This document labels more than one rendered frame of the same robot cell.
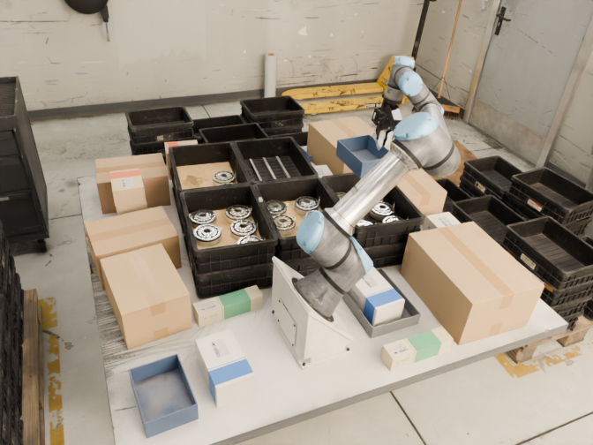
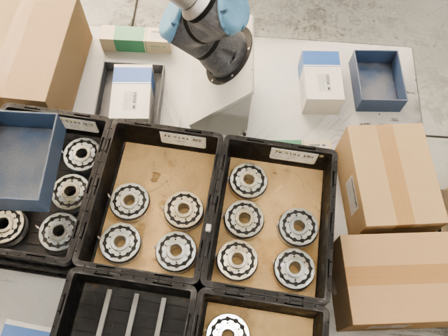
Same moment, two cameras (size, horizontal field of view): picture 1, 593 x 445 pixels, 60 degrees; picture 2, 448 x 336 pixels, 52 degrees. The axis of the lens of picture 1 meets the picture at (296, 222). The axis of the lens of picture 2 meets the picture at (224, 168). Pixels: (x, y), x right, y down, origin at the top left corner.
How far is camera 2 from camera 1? 2.01 m
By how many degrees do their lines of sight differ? 78
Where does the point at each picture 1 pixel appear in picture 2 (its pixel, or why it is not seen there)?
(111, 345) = not seen: hidden behind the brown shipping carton
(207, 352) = (336, 82)
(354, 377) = not seen: hidden behind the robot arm
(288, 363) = (256, 79)
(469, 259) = (17, 40)
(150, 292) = (389, 143)
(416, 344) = (139, 32)
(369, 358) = (182, 56)
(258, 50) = not seen: outside the picture
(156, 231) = (369, 255)
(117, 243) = (425, 248)
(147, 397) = (387, 93)
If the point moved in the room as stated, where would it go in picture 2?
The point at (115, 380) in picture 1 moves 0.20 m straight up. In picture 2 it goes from (414, 120) to (442, 85)
